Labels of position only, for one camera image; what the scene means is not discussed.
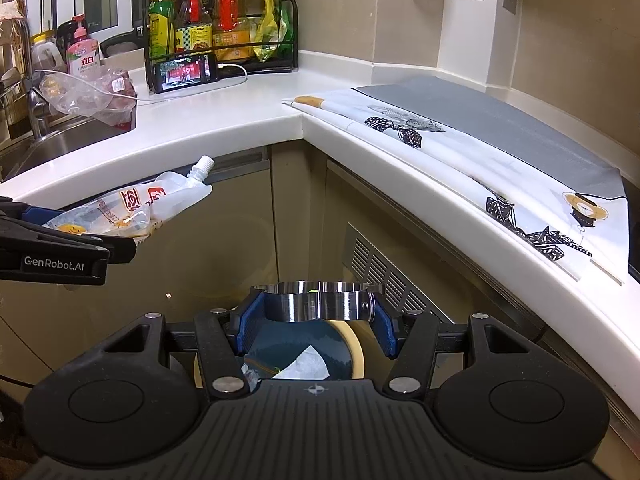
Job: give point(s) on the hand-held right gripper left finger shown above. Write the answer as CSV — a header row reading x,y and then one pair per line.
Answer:
x,y
250,321

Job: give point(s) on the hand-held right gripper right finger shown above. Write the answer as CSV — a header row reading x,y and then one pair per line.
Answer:
x,y
384,327

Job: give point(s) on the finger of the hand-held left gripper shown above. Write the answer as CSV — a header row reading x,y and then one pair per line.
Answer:
x,y
32,214
75,242

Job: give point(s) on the cream trash bin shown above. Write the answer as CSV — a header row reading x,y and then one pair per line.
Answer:
x,y
280,345

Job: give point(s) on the white spout pouch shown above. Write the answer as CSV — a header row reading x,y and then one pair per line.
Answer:
x,y
150,200

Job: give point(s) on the cabinet vent grille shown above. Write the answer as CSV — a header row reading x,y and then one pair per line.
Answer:
x,y
390,270

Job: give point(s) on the white paper scrap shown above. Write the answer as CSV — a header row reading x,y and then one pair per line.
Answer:
x,y
305,362

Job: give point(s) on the steel sink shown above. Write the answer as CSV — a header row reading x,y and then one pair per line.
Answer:
x,y
50,145

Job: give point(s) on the steel faucet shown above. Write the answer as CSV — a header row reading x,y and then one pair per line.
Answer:
x,y
35,105

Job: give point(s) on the beige base cabinet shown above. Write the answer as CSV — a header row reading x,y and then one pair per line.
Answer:
x,y
300,210

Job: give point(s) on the clear bag with pink contents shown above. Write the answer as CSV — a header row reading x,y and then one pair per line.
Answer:
x,y
90,95

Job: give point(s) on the white plastic jug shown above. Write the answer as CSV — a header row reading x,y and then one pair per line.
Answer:
x,y
45,52

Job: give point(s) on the pink dish soap bottle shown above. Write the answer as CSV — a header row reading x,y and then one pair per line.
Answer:
x,y
82,55

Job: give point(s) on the white geometric print mat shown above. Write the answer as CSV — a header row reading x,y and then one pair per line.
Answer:
x,y
450,160

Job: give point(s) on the black smartphone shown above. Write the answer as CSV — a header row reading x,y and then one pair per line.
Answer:
x,y
187,72

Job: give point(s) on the yellow cap green bottle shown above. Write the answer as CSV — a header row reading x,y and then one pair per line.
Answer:
x,y
161,25

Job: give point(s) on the grey mat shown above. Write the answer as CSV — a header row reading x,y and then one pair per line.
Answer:
x,y
500,130

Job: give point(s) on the red cap checkered label bottle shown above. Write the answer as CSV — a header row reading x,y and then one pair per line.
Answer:
x,y
192,20

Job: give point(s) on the dark cooktop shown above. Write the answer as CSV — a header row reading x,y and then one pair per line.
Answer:
x,y
634,260

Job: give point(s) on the black metal spice rack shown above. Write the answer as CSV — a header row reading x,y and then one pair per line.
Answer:
x,y
293,55

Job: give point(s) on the gold cap oil bottle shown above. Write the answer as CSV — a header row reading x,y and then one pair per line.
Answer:
x,y
230,20

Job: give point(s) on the yellow green snack bag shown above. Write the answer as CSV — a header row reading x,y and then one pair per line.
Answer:
x,y
265,25

